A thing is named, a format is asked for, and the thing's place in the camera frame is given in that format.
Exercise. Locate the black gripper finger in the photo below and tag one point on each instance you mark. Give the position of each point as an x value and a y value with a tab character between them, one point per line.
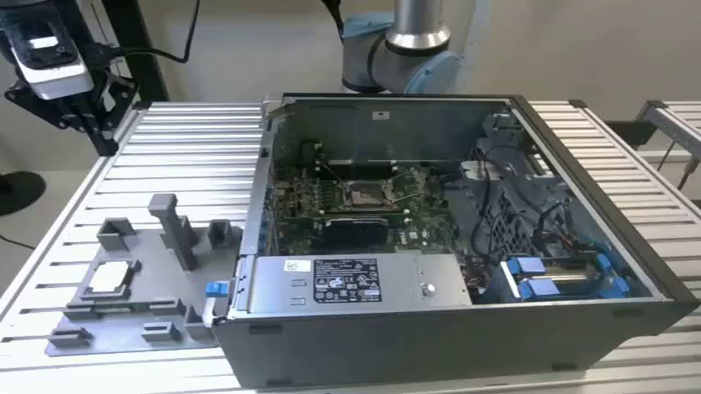
105	135
38	110

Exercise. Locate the silver CPU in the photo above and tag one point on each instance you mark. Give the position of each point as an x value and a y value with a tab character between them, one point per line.
111	278

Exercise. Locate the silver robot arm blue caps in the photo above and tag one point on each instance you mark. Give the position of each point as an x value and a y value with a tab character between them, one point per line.
400	61

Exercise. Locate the black RAM slot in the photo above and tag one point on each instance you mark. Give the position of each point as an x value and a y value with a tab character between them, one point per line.
358	162

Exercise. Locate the CPU socket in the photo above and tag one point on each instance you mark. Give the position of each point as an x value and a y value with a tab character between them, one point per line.
366	195

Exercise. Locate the black round stand foot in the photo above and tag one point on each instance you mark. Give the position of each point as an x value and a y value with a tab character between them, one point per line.
20	193

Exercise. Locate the metal locking lever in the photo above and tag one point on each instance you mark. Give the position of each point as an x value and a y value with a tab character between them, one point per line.
332	172

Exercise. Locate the blue case latch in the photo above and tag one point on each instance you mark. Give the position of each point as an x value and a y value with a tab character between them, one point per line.
215	289

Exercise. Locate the white barcode sticker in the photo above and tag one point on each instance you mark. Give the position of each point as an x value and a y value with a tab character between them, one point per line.
297	265

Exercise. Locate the grey parts rack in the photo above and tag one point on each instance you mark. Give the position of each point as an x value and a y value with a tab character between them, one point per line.
159	328

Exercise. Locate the black expansion card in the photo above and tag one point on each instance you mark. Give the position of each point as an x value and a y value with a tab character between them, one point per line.
356	234

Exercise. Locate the black label sticker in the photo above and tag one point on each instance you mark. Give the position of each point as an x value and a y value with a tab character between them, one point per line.
345	281

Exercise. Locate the green motherboard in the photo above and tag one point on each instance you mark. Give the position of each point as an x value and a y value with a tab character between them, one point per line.
422	223

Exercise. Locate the silver power supply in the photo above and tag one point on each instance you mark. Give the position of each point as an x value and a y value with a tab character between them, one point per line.
438	279

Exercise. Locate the dark grey open PC case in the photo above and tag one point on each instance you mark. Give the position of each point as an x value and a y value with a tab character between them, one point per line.
384	349

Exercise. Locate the grey metal drive cage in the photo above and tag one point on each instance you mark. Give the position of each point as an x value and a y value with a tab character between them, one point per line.
509	213

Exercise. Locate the blue disk carrier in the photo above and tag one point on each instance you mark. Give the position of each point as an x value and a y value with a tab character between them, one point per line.
540	288
531	264

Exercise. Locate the aluminium side table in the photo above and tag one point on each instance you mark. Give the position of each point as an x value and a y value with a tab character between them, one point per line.
671	119

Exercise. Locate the black upright post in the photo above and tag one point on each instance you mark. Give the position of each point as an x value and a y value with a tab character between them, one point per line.
139	41

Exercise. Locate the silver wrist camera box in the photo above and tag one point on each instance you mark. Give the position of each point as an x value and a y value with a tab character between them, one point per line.
58	82

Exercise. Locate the small case wall sticker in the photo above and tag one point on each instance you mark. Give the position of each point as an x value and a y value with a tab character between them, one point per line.
381	115

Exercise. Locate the black table bracket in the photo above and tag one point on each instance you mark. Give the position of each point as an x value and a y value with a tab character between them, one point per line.
629	133

